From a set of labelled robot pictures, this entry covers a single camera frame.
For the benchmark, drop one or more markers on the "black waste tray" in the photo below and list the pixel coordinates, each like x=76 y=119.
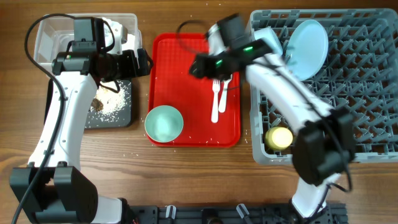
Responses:
x=121 y=119

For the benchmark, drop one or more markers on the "light blue plate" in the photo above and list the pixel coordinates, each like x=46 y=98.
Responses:
x=307 y=49

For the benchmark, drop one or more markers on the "rice and food scraps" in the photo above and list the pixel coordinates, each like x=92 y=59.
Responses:
x=107 y=102

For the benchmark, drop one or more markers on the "white plastic fork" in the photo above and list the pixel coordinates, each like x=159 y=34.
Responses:
x=214 y=111

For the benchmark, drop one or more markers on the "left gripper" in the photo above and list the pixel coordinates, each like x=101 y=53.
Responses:
x=131 y=70

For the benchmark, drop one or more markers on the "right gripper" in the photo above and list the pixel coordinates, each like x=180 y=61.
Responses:
x=205 y=67

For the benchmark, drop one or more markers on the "clear plastic bin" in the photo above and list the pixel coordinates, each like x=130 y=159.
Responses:
x=55 y=33

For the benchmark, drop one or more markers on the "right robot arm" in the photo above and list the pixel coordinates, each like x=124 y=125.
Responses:
x=325 y=143

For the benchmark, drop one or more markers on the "yellow cup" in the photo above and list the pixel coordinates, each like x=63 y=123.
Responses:
x=279 y=138

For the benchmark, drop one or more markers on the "light blue bowl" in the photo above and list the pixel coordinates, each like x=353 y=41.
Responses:
x=270 y=38

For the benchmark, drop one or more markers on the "red serving tray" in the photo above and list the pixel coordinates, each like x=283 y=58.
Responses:
x=171 y=84

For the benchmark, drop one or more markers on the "green bowl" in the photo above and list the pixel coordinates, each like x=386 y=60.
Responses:
x=164 y=123

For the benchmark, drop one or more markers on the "grey dishwasher rack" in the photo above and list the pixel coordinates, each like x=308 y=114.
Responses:
x=360 y=71

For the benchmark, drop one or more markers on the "white plastic spoon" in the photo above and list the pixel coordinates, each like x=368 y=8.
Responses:
x=222 y=104

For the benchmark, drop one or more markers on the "white napkin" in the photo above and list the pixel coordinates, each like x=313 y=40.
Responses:
x=124 y=29

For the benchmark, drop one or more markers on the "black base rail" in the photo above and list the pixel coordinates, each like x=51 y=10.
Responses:
x=334 y=213

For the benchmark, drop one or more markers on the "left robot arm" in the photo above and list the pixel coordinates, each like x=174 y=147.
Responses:
x=51 y=187

